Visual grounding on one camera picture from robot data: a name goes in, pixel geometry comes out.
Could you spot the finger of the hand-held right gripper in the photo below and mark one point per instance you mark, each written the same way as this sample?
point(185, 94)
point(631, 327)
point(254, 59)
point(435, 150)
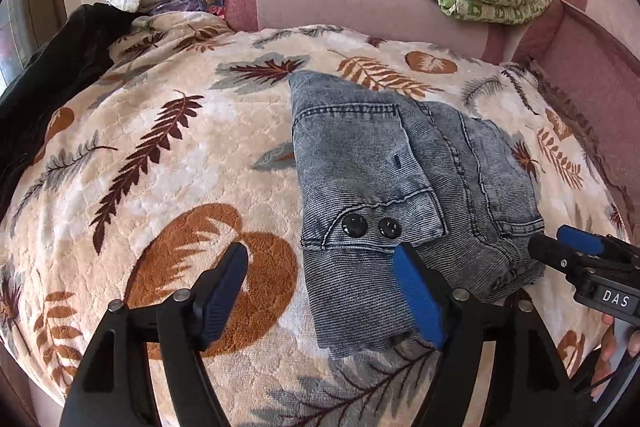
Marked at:
point(580, 237)
point(550, 252)

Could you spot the wooden door frame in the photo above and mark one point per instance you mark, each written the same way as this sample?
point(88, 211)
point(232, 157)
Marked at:
point(45, 7)

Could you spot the black cloth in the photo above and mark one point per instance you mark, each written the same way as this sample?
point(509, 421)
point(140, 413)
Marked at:
point(60, 67)

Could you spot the person's right hand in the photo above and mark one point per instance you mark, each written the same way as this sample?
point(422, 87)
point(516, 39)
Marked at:
point(607, 337)

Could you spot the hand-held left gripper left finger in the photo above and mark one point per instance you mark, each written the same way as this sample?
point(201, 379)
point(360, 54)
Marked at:
point(225, 292)

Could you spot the leaf-print beige blanket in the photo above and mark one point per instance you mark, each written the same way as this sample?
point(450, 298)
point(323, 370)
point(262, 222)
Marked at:
point(175, 187)

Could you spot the blue denim pants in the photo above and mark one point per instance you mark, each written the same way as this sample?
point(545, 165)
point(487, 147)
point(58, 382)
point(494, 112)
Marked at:
point(360, 167)

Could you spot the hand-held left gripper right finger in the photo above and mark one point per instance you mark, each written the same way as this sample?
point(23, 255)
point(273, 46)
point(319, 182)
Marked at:
point(417, 297)

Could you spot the pink sofa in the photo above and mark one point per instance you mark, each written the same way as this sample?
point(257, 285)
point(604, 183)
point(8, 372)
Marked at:
point(350, 2)

